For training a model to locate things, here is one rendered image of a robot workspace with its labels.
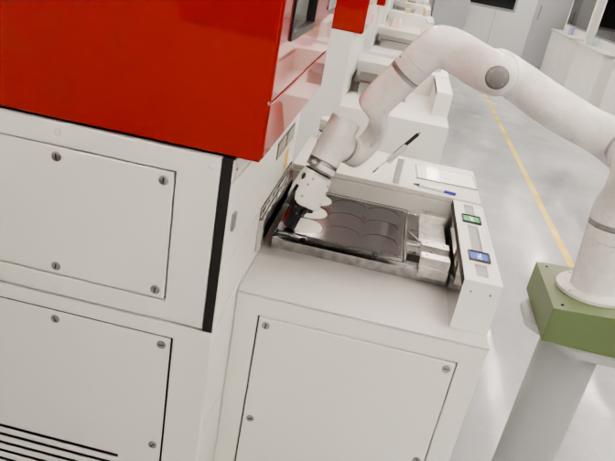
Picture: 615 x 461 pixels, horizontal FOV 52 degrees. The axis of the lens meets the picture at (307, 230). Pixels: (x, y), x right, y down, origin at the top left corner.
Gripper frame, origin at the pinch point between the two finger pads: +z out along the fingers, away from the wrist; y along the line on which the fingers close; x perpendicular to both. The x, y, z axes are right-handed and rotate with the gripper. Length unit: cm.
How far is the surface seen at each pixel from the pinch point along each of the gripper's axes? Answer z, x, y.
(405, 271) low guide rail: -2.4, -24.8, 24.2
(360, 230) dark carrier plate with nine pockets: -5.9, -9.0, 17.8
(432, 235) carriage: -14.4, -17.0, 40.6
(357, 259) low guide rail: 1.2, -14.1, 16.0
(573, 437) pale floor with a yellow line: 32, -56, 150
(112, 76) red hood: -13, -4, -68
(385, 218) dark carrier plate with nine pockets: -12.3, -5.0, 31.7
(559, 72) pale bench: -362, 438, 929
